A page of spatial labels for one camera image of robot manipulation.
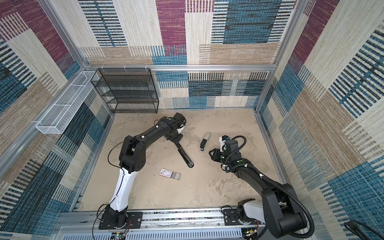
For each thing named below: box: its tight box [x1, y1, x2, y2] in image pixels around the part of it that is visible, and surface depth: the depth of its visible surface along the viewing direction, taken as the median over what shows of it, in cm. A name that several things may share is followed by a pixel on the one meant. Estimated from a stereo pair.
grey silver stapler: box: [199, 132, 211, 153], surface depth 98 cm
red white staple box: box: [159, 168, 173, 178], surface depth 89 cm
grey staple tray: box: [170, 171, 182, 181], surface depth 89 cm
